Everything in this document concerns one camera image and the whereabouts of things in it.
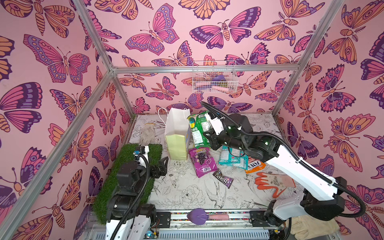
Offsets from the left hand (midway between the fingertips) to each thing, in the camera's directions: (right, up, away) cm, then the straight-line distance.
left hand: (159, 156), depth 68 cm
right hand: (+20, +12, -5) cm, 24 cm away
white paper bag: (+5, +17, +25) cm, 31 cm away
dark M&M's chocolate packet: (+34, -17, +16) cm, 41 cm away
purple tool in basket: (+32, +45, +27) cm, 61 cm away
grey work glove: (-18, +8, +40) cm, 44 cm away
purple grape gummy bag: (+21, -8, +19) cm, 30 cm away
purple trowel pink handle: (+18, -31, +5) cm, 36 cm away
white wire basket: (+22, +50, +30) cm, 62 cm away
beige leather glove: (+68, -34, +2) cm, 76 cm away
